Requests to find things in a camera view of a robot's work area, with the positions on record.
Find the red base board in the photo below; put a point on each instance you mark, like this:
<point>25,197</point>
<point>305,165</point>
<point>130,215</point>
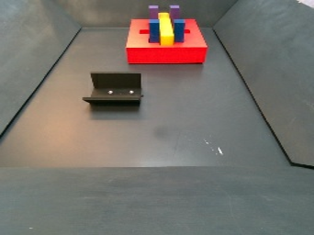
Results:
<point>143,52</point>

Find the blue block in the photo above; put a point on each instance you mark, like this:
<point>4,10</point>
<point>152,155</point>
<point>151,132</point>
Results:
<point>179,27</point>
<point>154,31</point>

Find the purple block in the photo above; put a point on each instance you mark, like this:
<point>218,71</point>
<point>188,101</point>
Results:
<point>175,11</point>
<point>152,11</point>

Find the yellow long block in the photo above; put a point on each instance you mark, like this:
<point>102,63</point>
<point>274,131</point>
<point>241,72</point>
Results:
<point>166,34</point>

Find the black angle fixture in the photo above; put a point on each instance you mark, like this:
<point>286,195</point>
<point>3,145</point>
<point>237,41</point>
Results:
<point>115,88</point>

